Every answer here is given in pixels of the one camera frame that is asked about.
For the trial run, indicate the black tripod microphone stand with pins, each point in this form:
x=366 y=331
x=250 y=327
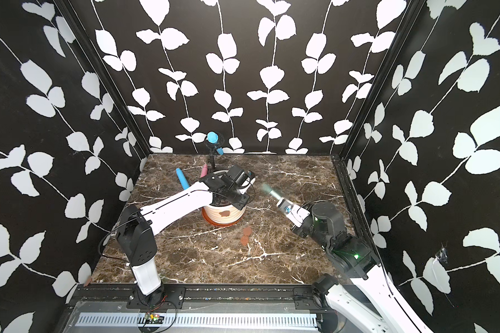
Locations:
x=212 y=158

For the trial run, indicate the cream ceramic pot with soil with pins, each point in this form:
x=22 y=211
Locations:
x=221 y=213

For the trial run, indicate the blue toy microphone lying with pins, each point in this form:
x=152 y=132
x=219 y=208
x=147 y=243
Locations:
x=182 y=179

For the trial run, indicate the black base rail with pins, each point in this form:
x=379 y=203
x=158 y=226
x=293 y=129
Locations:
x=303 y=296

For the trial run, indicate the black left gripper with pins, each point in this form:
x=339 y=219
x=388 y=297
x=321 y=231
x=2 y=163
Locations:
x=242 y=202

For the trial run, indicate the pink toy microphone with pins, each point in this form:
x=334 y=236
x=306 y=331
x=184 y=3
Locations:
x=204 y=170

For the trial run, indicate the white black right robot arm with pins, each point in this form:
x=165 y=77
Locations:
x=369 y=303

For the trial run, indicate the white perforated strip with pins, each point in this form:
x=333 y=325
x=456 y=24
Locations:
x=207 y=320

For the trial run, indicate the blue microphone on stand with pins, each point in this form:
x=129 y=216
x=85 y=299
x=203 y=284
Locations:
x=215 y=142

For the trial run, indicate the small circuit board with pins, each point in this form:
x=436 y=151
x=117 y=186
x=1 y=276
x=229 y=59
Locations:
x=152 y=319

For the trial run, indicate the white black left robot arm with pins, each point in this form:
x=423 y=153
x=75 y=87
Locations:
x=137 y=228

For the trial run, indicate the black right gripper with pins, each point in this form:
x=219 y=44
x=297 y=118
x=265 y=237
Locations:
x=312 y=210

